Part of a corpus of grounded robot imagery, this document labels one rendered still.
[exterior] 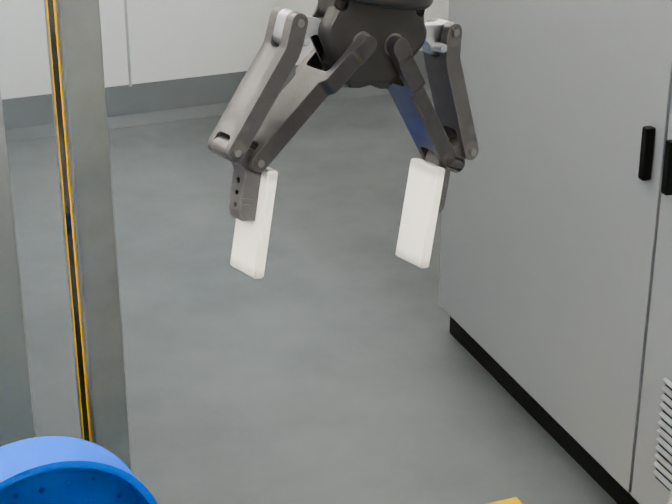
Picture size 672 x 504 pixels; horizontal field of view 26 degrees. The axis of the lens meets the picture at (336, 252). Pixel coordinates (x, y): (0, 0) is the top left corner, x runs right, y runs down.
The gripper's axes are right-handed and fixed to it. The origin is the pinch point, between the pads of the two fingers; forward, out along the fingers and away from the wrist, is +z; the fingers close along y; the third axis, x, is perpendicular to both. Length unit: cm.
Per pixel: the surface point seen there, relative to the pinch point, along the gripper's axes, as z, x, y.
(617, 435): 98, 137, 202
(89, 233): 34, 111, 42
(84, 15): 2, 110, 37
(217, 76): 75, 450, 279
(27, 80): 83, 470, 201
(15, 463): 41, 55, 6
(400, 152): 86, 363, 313
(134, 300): 120, 308, 167
